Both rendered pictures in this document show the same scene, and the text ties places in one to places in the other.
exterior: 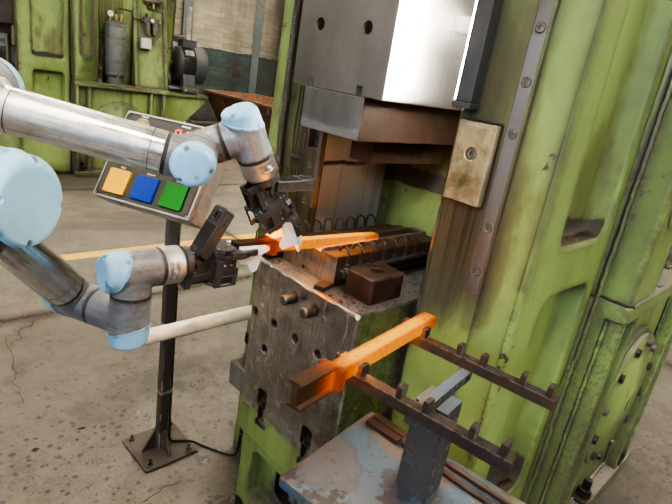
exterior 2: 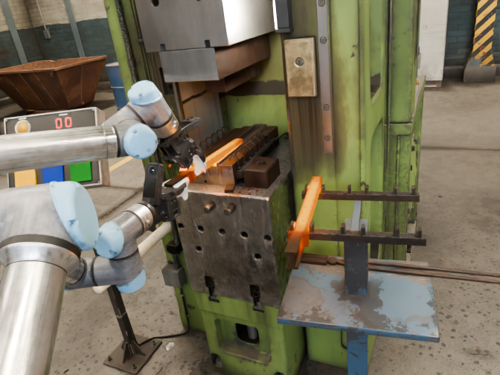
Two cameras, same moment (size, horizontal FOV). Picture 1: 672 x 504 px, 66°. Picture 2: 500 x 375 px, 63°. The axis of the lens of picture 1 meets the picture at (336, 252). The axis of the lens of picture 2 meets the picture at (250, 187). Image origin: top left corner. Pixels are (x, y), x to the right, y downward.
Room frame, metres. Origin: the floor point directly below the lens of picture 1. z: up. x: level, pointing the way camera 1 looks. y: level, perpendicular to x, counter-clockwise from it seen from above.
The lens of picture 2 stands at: (-0.04, 0.28, 1.48)
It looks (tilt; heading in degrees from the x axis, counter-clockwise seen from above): 25 degrees down; 345
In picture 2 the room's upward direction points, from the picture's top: 8 degrees counter-clockwise
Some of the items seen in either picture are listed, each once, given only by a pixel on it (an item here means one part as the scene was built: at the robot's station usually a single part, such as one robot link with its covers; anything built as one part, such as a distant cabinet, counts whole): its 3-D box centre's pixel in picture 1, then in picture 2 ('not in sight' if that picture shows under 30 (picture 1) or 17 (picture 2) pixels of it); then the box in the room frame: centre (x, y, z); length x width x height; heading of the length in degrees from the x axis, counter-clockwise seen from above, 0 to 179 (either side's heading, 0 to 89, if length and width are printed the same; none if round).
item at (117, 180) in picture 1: (118, 181); (26, 178); (1.48, 0.67, 1.01); 0.07 x 0.05 x 0.07; 72
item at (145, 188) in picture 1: (145, 189); (53, 174); (1.44, 0.57, 1.01); 0.07 x 0.05 x 0.07; 72
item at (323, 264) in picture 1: (364, 247); (234, 151); (1.39, -0.08, 0.96); 0.42 x 0.20 x 0.09; 137
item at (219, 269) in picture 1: (206, 263); (157, 207); (1.00, 0.26, 0.99); 0.12 x 0.08 x 0.09; 137
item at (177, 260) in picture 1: (171, 265); (138, 219); (0.94, 0.31, 1.00); 0.08 x 0.05 x 0.08; 47
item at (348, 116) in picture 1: (388, 117); (220, 54); (1.39, -0.08, 1.32); 0.42 x 0.20 x 0.10; 137
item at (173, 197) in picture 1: (174, 197); (81, 171); (1.41, 0.48, 1.01); 0.07 x 0.05 x 0.07; 72
